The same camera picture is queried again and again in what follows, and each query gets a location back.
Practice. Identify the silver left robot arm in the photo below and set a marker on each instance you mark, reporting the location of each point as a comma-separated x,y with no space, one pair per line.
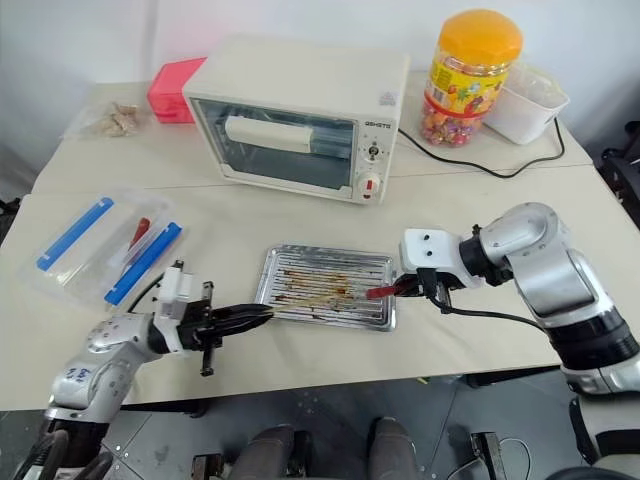
107,350

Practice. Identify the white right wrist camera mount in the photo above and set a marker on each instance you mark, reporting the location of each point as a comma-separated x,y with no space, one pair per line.
430,252

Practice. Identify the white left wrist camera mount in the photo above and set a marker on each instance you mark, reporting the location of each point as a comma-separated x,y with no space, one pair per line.
175,291

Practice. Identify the ribbed metal baking tray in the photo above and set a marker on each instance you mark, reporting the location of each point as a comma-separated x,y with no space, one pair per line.
325,270

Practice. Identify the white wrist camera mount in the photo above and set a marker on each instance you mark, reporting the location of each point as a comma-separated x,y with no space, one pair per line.
430,252
175,291

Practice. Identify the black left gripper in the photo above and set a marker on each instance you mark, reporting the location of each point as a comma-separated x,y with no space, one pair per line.
197,330

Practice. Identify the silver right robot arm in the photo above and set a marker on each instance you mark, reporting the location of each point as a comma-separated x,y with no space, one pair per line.
545,260

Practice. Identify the white plastic bin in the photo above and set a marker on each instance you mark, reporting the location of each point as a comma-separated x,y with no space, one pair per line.
525,112

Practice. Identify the clear bags blue zippers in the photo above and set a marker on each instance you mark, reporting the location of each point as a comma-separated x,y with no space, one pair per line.
75,235

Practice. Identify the wooden skewer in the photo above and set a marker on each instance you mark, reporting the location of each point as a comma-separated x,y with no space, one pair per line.
310,301

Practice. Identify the candy jar with orange lid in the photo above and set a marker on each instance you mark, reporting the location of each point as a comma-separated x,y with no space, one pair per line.
470,80

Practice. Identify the red sausage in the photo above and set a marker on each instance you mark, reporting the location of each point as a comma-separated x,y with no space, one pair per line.
380,292
140,232

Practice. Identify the pink box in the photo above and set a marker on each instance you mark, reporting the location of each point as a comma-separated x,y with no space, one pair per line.
172,95

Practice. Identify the clear bag of brown snacks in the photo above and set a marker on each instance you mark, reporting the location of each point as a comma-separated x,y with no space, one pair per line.
115,120

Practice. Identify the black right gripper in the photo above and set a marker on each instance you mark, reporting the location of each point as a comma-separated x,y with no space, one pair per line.
436,290

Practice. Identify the white toaster oven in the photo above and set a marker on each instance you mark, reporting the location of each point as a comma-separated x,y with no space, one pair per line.
300,75

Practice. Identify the black floor bracket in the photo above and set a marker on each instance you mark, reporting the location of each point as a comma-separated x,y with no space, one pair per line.
487,450
206,466

